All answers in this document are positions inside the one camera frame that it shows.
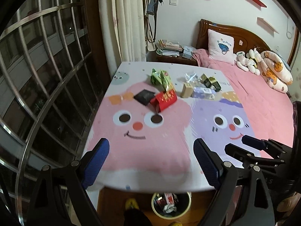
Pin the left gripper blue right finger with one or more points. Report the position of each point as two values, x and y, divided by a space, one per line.
210 163

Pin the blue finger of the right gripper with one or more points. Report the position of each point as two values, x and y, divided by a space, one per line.
253 142

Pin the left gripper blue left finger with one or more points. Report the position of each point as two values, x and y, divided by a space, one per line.
93 161

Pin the black packet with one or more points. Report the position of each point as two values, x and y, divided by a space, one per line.
144 97

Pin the red snack box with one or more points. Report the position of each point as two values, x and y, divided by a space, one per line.
163 100

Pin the green snack bag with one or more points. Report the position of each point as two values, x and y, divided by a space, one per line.
166 81

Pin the green paper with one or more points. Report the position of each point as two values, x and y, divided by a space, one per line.
155 77

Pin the blue trash bin yellow rim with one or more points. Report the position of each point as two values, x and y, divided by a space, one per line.
170 206

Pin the pink bed blanket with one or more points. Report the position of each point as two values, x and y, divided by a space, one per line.
250 108

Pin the right yellow slipper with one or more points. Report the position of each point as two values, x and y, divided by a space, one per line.
176 223

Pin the rolled bear print quilt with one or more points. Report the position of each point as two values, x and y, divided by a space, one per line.
274 72

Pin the small brown box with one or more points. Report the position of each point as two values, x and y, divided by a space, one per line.
187 90

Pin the dark green tea box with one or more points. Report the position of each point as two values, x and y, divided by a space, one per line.
210 82

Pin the white plush rabbit toy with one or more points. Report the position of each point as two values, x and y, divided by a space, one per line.
242 61

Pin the bee plush toy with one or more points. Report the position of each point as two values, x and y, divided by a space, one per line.
252 64

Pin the clear plastic wrapper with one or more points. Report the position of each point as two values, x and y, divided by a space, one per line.
191 77

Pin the metal window grille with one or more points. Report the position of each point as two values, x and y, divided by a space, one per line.
47 95

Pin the wooden headboard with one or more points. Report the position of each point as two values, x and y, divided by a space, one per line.
243 39

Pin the pink cartoon pillow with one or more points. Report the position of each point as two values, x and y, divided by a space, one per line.
221 47

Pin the light blue tissue box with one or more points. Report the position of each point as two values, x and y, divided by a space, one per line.
188 52

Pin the wooden nightstand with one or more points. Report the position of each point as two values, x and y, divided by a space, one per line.
154 57

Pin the stack of books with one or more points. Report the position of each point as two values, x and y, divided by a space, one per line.
168 48

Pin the cream curtain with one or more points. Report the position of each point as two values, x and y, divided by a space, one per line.
122 23

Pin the hanging grey handbag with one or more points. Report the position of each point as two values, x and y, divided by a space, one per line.
152 10

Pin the lower pink wall shelf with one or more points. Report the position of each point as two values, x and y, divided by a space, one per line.
262 20

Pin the wall light switch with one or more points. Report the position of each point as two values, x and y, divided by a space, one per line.
173 2

